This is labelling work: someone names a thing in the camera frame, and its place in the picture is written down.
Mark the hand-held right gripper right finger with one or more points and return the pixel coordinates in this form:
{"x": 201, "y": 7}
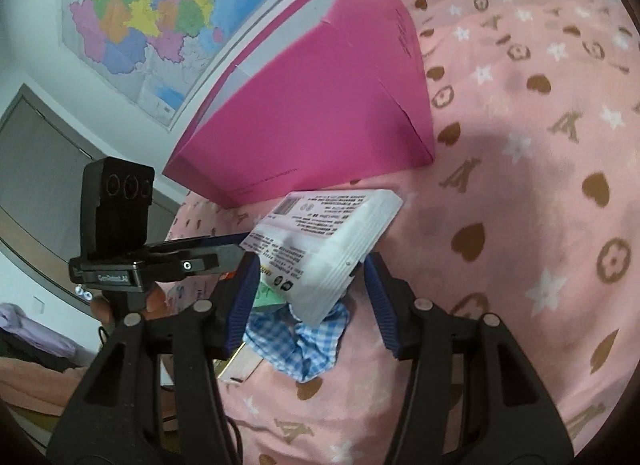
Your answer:
{"x": 382, "y": 305}

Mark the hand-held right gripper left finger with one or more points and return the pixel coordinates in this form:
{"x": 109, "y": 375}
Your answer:
{"x": 242, "y": 305}

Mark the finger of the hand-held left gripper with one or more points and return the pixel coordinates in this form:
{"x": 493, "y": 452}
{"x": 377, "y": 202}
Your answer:
{"x": 225, "y": 239}
{"x": 187, "y": 265}

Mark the blue checked scrunchie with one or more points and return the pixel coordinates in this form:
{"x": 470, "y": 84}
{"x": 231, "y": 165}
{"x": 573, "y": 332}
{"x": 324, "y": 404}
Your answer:
{"x": 300, "y": 350}

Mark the white tissue packet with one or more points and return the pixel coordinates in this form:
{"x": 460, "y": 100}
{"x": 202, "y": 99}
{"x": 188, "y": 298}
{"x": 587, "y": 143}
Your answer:
{"x": 325, "y": 245}

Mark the pink cardboard box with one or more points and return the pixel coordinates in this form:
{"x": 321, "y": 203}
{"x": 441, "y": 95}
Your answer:
{"x": 325, "y": 120}

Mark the person's left hand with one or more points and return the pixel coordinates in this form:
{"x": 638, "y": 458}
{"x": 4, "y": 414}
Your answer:
{"x": 156, "y": 301}

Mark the green packet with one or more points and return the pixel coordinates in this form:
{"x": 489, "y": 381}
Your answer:
{"x": 267, "y": 297}

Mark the grey door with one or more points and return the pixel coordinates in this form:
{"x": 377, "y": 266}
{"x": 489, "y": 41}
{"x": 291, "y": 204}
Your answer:
{"x": 40, "y": 170}

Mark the purple cloth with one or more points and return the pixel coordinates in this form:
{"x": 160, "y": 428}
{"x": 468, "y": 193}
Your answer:
{"x": 30, "y": 327}

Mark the orange blanket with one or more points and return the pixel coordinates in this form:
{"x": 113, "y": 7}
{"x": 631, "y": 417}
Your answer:
{"x": 35, "y": 385}

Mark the small white wall switch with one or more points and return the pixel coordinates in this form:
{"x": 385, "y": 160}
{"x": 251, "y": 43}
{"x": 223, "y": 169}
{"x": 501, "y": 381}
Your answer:
{"x": 38, "y": 304}

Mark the colourful wall map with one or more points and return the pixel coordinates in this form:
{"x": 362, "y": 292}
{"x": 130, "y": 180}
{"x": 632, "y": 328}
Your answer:
{"x": 150, "y": 10}

